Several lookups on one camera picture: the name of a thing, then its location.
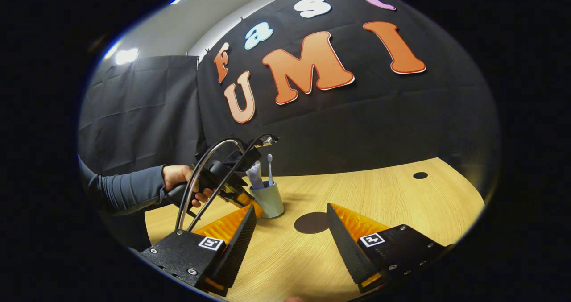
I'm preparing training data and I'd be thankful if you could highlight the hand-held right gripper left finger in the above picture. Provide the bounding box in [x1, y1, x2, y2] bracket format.
[139, 204, 257, 297]

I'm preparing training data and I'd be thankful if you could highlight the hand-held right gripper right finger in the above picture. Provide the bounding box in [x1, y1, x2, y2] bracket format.
[326, 203, 449, 294]

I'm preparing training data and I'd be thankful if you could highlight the white toothpaste tube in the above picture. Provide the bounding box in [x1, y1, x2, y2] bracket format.
[245, 161, 265, 190]

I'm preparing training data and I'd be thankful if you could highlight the pale green cup wooden handle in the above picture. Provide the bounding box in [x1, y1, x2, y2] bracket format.
[249, 180, 285, 219]

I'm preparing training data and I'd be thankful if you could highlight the dark brown round coaster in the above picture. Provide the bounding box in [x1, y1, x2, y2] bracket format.
[294, 211, 331, 235]

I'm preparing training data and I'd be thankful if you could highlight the wooden desktop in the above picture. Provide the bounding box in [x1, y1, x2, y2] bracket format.
[144, 157, 485, 302]

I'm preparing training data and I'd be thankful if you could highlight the black backdrop cloth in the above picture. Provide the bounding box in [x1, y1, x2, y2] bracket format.
[78, 0, 500, 249]

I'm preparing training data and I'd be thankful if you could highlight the ceiling light panel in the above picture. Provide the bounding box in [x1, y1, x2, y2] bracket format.
[115, 48, 140, 66]

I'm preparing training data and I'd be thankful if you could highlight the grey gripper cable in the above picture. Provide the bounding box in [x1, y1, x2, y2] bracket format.
[175, 138, 246, 232]

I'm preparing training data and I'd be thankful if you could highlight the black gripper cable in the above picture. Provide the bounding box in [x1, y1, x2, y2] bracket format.
[186, 134, 279, 232]

